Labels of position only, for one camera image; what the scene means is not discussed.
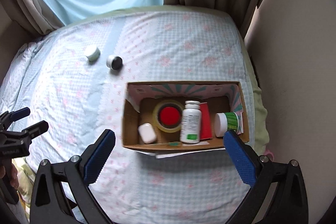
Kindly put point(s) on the green labelled round jar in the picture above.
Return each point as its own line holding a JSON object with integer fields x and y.
{"x": 231, "y": 120}

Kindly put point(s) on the yellow patterned cloth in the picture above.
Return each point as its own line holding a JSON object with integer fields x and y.
{"x": 25, "y": 182}

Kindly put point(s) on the person's left hand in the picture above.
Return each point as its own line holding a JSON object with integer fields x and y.
{"x": 15, "y": 176}

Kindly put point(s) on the small black and white jar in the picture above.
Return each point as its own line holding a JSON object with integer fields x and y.
{"x": 114, "y": 61}

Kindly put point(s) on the yellow tape roll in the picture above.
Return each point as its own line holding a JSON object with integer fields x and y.
{"x": 168, "y": 130}

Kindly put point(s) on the small pink object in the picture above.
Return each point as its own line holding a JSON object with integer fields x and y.
{"x": 269, "y": 153}

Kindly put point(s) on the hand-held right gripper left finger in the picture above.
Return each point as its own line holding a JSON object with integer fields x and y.
{"x": 101, "y": 155}

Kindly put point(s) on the checked floral bed sheet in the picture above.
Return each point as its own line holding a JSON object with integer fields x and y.
{"x": 183, "y": 43}

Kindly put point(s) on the small red capped jar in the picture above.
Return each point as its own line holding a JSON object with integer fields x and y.
{"x": 170, "y": 116}

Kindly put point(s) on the crumpled light blue duvet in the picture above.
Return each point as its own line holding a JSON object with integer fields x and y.
{"x": 26, "y": 56}

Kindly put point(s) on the white round jar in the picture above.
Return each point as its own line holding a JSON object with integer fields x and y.
{"x": 92, "y": 52}

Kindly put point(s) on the white bottle with green label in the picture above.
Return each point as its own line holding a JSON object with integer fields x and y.
{"x": 190, "y": 121}

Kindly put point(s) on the patterned cardboard box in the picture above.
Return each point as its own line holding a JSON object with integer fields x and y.
{"x": 147, "y": 108}

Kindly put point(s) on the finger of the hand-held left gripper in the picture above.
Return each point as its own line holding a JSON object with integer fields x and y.
{"x": 36, "y": 129}
{"x": 18, "y": 113}

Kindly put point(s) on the red rectangular box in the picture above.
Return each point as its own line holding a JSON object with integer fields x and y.
{"x": 206, "y": 121}

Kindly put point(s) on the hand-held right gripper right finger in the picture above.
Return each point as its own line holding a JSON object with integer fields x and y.
{"x": 240, "y": 158}

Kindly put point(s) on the white earbuds case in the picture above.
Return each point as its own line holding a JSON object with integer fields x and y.
{"x": 147, "y": 133}

